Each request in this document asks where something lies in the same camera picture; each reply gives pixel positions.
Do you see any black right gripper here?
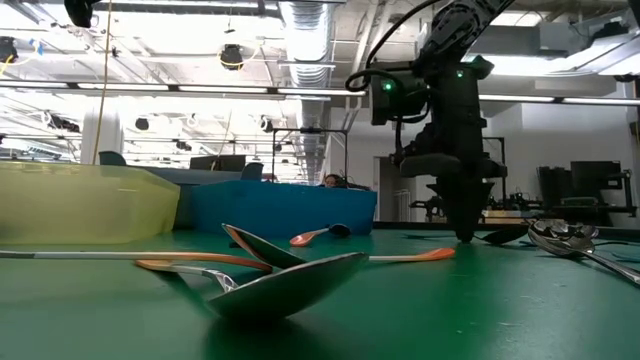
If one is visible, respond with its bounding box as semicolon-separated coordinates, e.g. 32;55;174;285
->
399;124;508;245

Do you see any orange-handled metal spoon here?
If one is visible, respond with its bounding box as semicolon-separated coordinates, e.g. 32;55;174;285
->
0;249;275;274
288;222;353;248
222;223;457;272
137;251;370;321

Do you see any black monitor on stand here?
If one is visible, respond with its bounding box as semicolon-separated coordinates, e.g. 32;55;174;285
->
537;159;639;227

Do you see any green table mat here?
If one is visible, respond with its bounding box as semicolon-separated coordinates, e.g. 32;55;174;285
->
0;227;640;360

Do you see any grey-blue plastic bin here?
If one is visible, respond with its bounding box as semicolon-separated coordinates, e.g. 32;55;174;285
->
98;151;265;187

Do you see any black ceiling dome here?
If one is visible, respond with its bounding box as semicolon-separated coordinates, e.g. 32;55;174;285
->
219;43;246;72

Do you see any blue shallow plastic bin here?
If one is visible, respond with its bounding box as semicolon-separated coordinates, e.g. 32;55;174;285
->
174;179;380;239

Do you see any long ceiling light bar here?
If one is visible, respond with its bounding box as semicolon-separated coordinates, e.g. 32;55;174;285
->
0;81;640;107

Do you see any translucent yellow-green plastic bin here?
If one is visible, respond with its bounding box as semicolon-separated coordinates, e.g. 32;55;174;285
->
0;159;182;245

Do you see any black background monitor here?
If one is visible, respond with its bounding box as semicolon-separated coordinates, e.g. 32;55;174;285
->
188;154;247;173

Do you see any yellow hanging cord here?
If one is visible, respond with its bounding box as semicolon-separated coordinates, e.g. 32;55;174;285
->
93;0;114;152

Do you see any large silver ceiling duct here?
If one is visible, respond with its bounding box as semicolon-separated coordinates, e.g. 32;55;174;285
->
278;0;337;187

